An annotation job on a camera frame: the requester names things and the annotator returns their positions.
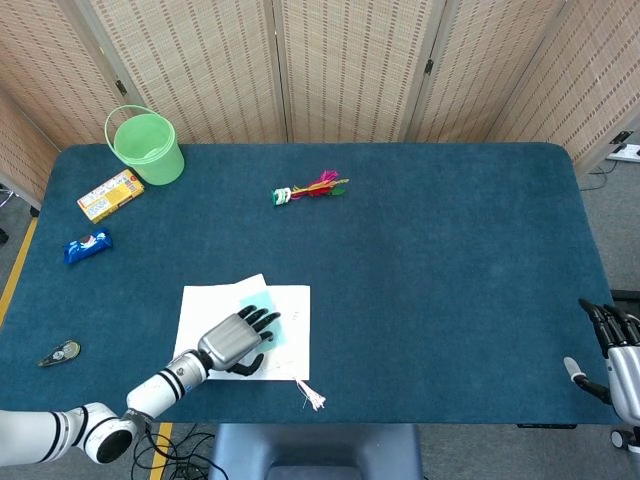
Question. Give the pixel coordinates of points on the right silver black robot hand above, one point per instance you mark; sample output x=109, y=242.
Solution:
x=625, y=380

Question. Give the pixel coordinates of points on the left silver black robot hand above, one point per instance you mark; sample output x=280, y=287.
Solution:
x=227, y=342

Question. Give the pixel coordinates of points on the white lined notebook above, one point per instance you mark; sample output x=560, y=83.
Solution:
x=200, y=315

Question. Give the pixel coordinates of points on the light blue tasselled bookmark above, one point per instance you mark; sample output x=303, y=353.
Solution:
x=260, y=300

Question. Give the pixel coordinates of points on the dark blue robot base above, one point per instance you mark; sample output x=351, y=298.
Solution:
x=315, y=450

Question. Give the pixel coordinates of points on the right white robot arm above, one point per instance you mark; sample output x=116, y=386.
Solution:
x=630, y=437

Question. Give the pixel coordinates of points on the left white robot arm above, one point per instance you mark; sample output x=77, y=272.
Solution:
x=160, y=387

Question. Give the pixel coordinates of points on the black table control panel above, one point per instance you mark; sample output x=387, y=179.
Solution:
x=545, y=426

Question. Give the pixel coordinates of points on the colourful feather shuttlecock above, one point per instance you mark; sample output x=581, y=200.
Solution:
x=282, y=196

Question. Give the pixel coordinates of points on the dark correction tape dispenser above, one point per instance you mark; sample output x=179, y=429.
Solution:
x=62, y=352

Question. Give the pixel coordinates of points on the blue cookie packet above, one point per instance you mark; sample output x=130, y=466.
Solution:
x=87, y=246

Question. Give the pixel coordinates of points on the yellow biscuit box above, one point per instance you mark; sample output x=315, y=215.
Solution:
x=110, y=196

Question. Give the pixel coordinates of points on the green plastic bucket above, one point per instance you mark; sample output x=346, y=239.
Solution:
x=160, y=165

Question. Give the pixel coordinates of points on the white power strip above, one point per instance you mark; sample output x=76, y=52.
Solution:
x=627, y=152

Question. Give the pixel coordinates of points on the woven folding screen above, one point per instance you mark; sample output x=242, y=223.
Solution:
x=350, y=70

